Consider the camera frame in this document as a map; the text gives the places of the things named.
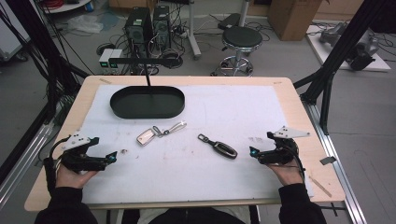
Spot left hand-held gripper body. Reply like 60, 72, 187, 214
60, 133, 108, 174

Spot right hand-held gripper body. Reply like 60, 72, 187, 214
258, 125, 311, 166

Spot black car key fob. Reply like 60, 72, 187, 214
197, 133, 239, 161

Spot silver key fob with clasp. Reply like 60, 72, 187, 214
135, 120, 188, 147

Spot dark green oval tray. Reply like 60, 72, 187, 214
108, 56, 186, 120

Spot person's left hand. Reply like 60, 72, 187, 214
55, 163, 99, 189

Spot person's right hand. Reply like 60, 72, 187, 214
267, 158, 304, 187

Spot grey tape piece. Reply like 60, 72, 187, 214
319, 156, 338, 166

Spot thin wooden strip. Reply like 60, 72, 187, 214
308, 175, 333, 199

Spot white table mat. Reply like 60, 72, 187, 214
80, 84, 315, 205

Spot person's lap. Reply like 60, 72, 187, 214
120, 205, 262, 224

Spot white power supply box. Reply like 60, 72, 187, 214
108, 49, 124, 70
98, 48, 114, 70

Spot black round stool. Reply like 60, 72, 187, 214
210, 25, 264, 77

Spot large black computer tower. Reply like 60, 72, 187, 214
123, 7, 154, 59

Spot white metal stand leg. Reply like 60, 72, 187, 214
186, 0, 204, 61

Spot large grey robot part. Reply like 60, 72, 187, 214
346, 29, 381, 72

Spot small grey robot part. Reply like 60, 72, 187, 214
319, 21, 347, 45

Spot black flat floor device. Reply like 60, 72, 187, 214
217, 12, 243, 31

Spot white floor board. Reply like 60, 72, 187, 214
305, 23, 392, 73

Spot clear plastic bag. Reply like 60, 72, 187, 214
65, 14, 105, 35

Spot brown cardboard box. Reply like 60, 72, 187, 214
267, 0, 324, 42

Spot narrow black computer tower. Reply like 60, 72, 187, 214
151, 5, 172, 51

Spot white cabinet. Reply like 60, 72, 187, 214
0, 17, 31, 63

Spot white round table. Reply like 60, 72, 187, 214
39, 0, 93, 14

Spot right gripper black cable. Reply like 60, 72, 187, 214
288, 145, 307, 183

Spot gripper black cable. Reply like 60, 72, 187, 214
288, 145, 307, 183
42, 135, 70, 194

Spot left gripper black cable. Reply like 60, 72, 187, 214
42, 135, 70, 194

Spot aluminium rail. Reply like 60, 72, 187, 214
302, 100, 369, 224
0, 119, 59, 208

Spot black frame strut with cables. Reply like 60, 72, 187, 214
0, 0, 91, 185

